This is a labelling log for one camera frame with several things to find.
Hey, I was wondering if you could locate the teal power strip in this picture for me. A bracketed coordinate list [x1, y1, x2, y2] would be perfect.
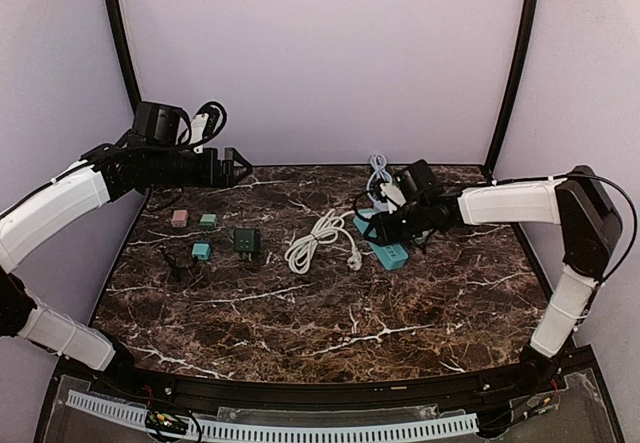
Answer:
[353, 209, 409, 271]

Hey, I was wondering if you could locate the pink USB charger plug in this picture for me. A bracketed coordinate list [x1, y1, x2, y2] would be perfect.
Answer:
[170, 209, 189, 228]

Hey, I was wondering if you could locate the green dual USB charger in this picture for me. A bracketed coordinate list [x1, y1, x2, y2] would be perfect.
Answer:
[199, 213, 218, 230]

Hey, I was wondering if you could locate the dark green decorated charger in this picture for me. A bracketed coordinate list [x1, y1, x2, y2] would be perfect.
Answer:
[233, 228, 261, 261]

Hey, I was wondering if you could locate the white power cable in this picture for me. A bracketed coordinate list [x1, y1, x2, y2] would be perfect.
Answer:
[283, 208, 364, 277]

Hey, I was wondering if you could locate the teal small charger plug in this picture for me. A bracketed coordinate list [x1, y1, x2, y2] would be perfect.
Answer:
[191, 241, 211, 261]

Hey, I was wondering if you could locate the light blue power strip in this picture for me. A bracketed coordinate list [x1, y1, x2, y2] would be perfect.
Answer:
[413, 230, 434, 245]

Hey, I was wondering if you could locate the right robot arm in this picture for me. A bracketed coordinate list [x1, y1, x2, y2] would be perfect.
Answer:
[354, 160, 623, 359]

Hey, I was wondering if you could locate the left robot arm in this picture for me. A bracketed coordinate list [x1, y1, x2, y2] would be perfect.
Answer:
[1, 101, 252, 372]

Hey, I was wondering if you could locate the small green circuit board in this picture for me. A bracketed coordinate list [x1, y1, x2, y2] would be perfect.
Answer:
[145, 410, 189, 435]

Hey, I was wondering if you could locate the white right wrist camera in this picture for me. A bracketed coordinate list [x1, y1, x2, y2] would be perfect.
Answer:
[379, 182, 406, 214]

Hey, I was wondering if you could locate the light blue power strip cable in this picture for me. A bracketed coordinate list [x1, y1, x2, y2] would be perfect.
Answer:
[366, 152, 396, 204]

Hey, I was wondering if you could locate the thin black charger cable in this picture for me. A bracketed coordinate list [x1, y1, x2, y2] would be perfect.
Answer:
[160, 247, 199, 282]

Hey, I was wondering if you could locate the black frame post left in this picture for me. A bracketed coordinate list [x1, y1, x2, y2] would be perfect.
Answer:
[98, 0, 165, 177]

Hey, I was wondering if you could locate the black frame post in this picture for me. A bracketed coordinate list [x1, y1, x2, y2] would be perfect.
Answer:
[98, 0, 165, 177]
[483, 0, 538, 176]

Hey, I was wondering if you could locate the white slotted cable duct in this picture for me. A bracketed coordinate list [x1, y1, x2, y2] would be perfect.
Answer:
[65, 390, 479, 442]

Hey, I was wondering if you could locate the black frame post right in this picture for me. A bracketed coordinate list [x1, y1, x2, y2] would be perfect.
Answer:
[483, 0, 538, 176]

